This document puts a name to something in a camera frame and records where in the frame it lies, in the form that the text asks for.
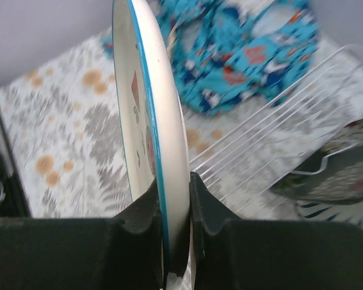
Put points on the dark square plate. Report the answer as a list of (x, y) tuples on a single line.
[(332, 174)]

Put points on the white wire dish rack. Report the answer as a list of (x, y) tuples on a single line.
[(239, 155)]

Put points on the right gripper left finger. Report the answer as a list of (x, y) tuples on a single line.
[(121, 252)]

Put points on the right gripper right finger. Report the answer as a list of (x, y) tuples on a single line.
[(229, 252)]

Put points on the blue striped white plate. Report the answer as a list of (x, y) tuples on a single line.
[(333, 213)]

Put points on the blue patterned cloth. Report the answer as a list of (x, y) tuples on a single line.
[(207, 55)]

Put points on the watermelon pattern plate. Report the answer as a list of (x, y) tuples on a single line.
[(157, 121)]

